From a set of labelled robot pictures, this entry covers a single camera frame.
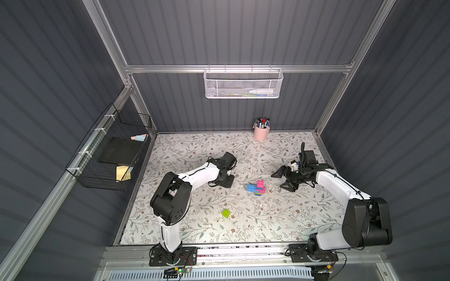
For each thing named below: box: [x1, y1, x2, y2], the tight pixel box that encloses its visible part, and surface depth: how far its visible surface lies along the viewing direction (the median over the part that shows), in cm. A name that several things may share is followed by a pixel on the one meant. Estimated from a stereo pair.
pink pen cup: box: [253, 125, 271, 142], surface depth 114 cm
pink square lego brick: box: [256, 179, 265, 188], surface depth 86 cm
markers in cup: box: [252, 117, 271, 129], surface depth 111 cm
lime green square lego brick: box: [221, 208, 232, 219], surface depth 86 cm
